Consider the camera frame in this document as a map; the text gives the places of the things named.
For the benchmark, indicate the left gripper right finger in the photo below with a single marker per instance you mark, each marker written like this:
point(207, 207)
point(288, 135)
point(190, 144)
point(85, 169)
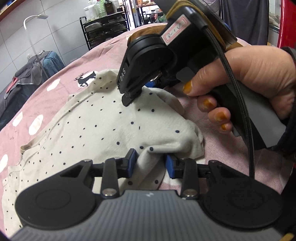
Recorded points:
point(189, 172)

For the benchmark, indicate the dark grey side bed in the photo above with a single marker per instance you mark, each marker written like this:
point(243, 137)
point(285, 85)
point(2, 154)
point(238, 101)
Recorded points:
point(26, 81)

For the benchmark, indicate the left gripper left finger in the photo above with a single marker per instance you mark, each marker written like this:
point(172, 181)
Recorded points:
point(112, 170)

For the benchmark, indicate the right hand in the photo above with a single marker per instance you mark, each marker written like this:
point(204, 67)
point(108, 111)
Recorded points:
point(267, 70)

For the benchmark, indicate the pink dotted bed blanket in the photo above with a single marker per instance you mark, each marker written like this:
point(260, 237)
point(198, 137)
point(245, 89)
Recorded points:
point(55, 92)

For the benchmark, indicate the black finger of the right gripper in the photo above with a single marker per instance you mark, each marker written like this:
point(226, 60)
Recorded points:
point(127, 98)

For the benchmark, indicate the black wire rack shelf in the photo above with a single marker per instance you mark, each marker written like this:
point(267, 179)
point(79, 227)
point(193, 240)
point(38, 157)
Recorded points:
point(103, 29)

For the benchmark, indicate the cream polka dot garment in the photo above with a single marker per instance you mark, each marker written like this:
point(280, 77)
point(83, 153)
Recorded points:
point(94, 124)

